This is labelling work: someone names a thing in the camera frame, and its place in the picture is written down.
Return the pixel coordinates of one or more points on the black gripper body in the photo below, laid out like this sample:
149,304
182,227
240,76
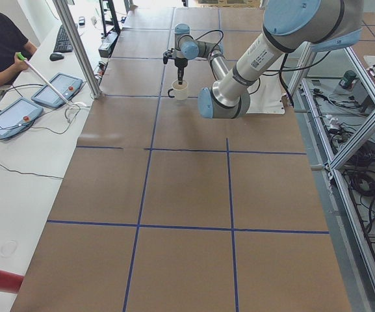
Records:
180,65

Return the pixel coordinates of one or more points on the white smiley face mug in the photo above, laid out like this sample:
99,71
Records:
179,91

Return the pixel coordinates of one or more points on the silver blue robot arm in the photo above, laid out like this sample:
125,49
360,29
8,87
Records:
327,25

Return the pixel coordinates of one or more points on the far grey teach pendant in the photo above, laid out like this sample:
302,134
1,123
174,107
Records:
67,85

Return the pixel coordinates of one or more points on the grey teach pendant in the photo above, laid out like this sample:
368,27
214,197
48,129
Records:
18,116
67,85

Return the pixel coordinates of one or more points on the black computer keyboard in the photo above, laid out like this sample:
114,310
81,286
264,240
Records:
62,43

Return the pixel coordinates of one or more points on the black computer mouse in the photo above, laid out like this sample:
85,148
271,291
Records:
55,56

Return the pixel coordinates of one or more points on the brown paper table cover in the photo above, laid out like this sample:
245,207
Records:
163,210

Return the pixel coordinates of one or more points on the green grey power supply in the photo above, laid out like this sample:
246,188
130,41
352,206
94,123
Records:
347,79

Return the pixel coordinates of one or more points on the near grey teach pendant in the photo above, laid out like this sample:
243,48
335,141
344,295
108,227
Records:
18,116

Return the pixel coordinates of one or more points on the person in black shirt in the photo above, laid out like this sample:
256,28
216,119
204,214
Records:
12,42

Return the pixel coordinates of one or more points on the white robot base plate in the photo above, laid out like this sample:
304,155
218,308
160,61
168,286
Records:
266,96

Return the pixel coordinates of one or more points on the aluminium frame post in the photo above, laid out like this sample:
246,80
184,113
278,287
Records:
66,18

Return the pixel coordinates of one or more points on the white stick green handle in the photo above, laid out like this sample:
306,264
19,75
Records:
67,101

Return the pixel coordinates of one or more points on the aluminium frame rail structure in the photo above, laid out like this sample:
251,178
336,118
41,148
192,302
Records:
339,126

